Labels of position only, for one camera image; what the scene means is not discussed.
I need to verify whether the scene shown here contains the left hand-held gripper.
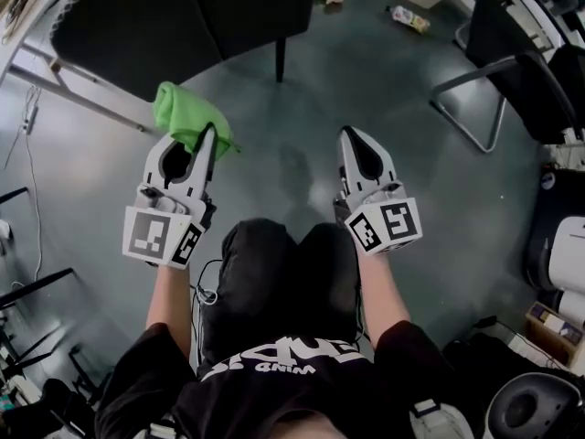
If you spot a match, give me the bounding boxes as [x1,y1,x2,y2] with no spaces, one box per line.
[122,122,218,270]

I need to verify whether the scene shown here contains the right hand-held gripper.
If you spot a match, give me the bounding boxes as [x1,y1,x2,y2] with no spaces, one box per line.
[333,124,424,257]

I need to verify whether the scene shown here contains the green cloth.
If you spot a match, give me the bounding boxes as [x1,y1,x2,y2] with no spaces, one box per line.
[152,81,242,162]

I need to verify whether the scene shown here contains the black upholstered chair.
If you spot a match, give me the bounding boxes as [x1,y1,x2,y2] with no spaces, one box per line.
[49,0,322,104]

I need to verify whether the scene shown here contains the person's left forearm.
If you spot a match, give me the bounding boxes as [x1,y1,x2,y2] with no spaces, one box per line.
[144,257,201,359]

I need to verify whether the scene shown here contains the person's right forearm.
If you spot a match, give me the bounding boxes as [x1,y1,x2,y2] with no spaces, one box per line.
[355,243,416,352]

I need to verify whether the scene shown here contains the person's black trousers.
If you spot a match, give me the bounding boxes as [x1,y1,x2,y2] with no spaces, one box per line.
[199,217,363,368]

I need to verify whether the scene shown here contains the plastic bottle with colourful label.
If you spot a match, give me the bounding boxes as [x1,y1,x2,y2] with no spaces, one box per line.
[386,4,432,35]

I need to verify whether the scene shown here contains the black bag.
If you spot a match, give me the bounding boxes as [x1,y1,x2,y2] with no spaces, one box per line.
[523,162,585,292]

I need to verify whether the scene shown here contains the white folding table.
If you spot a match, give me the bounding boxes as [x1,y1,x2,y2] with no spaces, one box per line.
[0,0,148,133]

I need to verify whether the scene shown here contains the black tripod stand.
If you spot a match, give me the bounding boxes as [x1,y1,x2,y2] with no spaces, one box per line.
[0,187,100,400]

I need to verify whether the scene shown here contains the white rounded appliance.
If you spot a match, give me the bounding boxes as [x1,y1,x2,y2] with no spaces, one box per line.
[547,215,585,328]

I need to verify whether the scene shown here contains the bundle of brushes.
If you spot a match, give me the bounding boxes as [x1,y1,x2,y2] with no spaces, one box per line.
[0,0,54,46]

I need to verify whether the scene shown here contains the person's black printed shirt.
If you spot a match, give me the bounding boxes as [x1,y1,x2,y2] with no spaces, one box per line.
[93,321,486,439]

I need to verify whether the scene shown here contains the open cardboard box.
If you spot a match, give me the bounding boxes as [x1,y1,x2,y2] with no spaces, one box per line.
[524,300,585,368]

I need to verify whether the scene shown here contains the round grey and black device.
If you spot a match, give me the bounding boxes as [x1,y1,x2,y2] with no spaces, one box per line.
[483,371,585,439]

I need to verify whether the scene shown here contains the white cable at waist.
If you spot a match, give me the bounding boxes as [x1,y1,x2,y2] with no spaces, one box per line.
[188,257,222,368]

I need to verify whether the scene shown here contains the thin white floor cable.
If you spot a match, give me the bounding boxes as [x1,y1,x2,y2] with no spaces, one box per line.
[3,84,45,292]

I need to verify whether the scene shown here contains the black chair with metal frame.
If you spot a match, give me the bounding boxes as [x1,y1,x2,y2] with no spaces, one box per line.
[428,0,585,155]

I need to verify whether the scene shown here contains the white backpack strap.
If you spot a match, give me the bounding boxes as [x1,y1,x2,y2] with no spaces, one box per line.
[408,397,465,439]

